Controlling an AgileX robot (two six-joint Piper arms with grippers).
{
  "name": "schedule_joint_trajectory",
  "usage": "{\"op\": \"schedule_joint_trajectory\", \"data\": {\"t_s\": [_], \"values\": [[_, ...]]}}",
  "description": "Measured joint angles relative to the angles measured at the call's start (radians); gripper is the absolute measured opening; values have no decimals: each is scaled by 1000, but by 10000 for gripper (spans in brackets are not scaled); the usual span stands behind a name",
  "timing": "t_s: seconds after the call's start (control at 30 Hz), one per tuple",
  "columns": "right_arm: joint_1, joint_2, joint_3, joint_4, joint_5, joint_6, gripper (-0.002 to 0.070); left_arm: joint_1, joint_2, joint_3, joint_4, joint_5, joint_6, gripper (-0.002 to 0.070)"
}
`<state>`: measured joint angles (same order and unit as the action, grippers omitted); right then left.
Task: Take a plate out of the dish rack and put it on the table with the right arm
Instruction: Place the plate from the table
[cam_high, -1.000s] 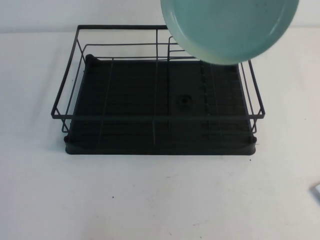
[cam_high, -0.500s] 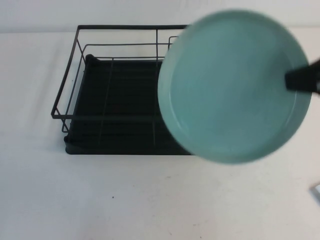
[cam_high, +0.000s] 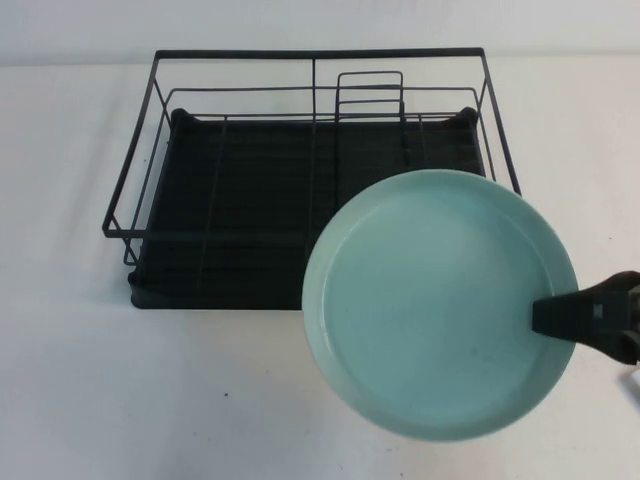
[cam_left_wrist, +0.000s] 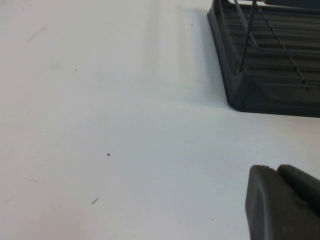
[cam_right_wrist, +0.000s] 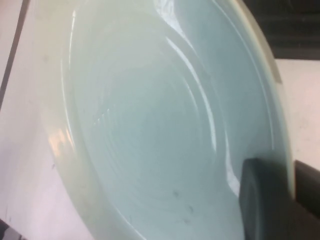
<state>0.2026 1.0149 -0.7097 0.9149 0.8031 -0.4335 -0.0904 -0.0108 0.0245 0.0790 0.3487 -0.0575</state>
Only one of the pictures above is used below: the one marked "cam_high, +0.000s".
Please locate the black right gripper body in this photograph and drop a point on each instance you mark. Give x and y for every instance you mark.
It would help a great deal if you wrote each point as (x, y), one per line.
(625, 320)

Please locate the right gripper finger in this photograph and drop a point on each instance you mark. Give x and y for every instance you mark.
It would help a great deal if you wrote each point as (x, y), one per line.
(565, 316)

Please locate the light green round plate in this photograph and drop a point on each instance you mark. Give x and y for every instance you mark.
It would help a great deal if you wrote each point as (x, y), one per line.
(425, 325)

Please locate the black plastic drip tray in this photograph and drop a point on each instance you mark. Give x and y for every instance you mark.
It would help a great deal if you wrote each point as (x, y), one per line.
(250, 200)

